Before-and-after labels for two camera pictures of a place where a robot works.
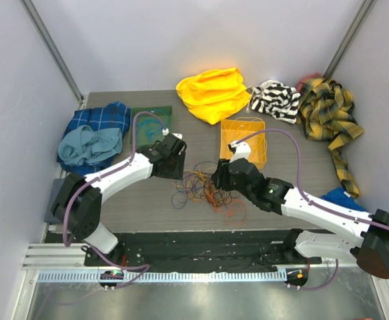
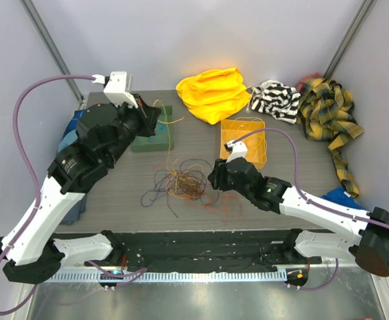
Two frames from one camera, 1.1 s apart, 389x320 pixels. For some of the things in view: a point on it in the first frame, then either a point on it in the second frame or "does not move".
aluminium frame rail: x=65 y=263 does not move
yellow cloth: x=214 y=95 does not move
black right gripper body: x=225 y=181 does not move
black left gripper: x=177 y=173 -> x=147 y=115
